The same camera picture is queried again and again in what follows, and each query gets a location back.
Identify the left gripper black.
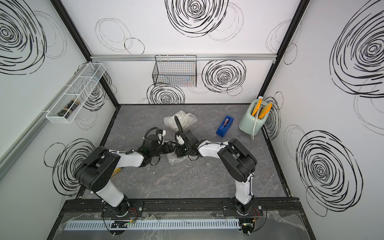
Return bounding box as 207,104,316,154
150,141,178,159

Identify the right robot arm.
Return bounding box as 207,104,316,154
175,130,257,216

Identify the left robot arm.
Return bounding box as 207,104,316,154
74,134,176,217

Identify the blue tape dispenser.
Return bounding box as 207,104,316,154
216,116,234,137

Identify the yellow block with black cap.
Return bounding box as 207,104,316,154
112,168,122,177

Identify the mint green toaster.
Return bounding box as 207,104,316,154
239,97,272,139

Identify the dark bottle in shelf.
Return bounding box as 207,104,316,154
57,99,80,119

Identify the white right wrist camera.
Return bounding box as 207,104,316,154
175,134,185,146

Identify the white toaster power cable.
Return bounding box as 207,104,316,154
250,95,265,141

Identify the black wire wall basket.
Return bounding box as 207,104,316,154
152,60,198,87

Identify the white slotted cable duct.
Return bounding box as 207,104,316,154
64,219,241,231

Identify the white wire wall shelf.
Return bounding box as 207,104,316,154
46,63,106,124

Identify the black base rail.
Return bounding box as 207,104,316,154
59,198,304,218

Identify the horizontal aluminium wall rail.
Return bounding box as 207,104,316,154
91,53,277,62

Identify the left wall aluminium rail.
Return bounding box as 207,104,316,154
1,61,91,181

